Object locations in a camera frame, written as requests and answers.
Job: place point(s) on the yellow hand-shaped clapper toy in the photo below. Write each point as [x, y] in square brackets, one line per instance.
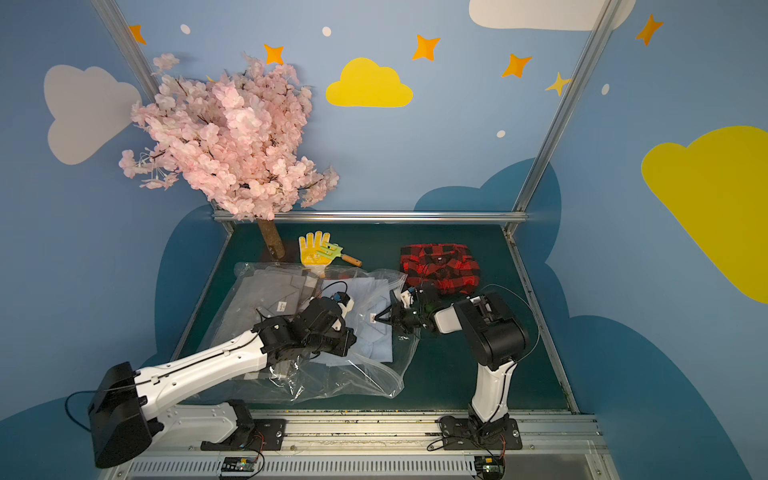
[316, 249]

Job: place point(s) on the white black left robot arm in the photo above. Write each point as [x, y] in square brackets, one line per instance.
[125, 410]

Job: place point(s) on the grey shirt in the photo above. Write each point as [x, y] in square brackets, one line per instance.
[262, 294]

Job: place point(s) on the clear plastic vacuum bag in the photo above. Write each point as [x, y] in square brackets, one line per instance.
[300, 380]

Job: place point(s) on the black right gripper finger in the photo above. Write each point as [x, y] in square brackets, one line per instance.
[391, 312]
[384, 326]

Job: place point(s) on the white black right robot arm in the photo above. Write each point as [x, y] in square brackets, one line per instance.
[495, 336]

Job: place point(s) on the aluminium table frame rail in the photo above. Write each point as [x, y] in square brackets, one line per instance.
[398, 217]

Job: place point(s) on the light blue shirt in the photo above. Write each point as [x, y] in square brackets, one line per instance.
[370, 296]

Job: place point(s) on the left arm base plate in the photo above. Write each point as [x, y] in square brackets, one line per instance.
[255, 435]

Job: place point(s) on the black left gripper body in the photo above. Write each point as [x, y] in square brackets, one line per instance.
[335, 335]

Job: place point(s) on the red black plaid shirt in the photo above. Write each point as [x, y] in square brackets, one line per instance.
[450, 267]

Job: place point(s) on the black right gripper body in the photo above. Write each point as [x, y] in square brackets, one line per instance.
[402, 315]

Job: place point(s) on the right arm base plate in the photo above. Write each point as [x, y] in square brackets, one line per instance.
[469, 433]

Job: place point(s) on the pink blossom artificial tree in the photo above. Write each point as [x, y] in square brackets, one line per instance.
[235, 139]

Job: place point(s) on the left green circuit board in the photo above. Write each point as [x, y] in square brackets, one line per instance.
[239, 467]

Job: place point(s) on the right green circuit board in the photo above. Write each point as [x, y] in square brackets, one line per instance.
[488, 468]

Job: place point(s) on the green circuit board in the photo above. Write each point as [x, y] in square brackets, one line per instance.
[239, 467]
[488, 468]

